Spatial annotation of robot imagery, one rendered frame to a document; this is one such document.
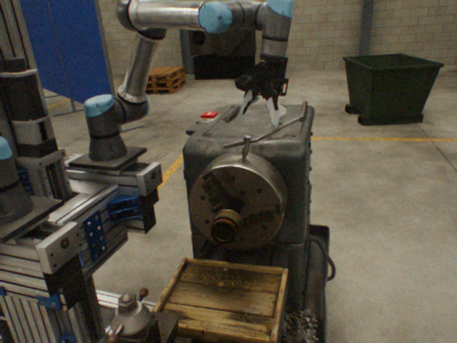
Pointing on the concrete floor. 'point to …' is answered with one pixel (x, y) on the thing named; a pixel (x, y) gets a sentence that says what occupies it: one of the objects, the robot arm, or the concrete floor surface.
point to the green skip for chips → (389, 87)
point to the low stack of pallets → (166, 79)
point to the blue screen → (70, 49)
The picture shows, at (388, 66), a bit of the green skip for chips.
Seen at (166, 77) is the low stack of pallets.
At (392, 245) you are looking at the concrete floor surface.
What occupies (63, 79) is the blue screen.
